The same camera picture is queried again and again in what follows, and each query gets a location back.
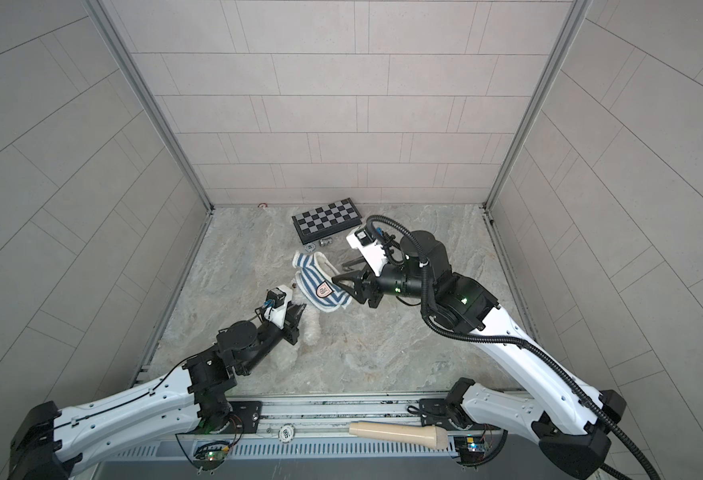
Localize circuit board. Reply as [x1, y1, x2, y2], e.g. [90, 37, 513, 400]
[453, 436, 487, 467]
[193, 440, 231, 471]

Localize blue white striped sweater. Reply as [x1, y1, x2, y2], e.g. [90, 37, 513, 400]
[291, 251, 351, 313]

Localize round white sticker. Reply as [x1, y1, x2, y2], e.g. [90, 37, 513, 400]
[277, 424, 295, 444]

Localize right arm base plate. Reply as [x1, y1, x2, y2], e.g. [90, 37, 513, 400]
[409, 398, 463, 431]

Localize white teddy bear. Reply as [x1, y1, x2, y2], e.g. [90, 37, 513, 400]
[268, 286, 321, 373]

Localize beige wooden handle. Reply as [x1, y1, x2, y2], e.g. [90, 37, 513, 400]
[348, 422, 449, 450]

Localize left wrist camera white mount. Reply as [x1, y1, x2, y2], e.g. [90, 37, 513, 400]
[263, 285, 292, 329]

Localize black corrugated cable hose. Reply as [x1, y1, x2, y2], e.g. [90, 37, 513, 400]
[364, 214, 663, 480]

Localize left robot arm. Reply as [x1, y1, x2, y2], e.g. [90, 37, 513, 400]
[8, 302, 305, 479]

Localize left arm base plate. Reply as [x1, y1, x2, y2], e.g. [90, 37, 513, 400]
[205, 401, 263, 436]

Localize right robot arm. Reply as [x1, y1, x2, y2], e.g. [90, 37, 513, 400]
[332, 224, 637, 479]

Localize black white chessboard box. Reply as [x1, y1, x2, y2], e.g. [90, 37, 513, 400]
[291, 198, 363, 244]

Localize left circuit board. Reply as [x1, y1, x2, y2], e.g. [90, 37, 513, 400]
[193, 440, 231, 471]

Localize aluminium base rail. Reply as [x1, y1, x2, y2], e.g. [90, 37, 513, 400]
[84, 389, 589, 443]

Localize right circuit board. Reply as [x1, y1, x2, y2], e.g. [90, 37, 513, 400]
[453, 436, 487, 467]

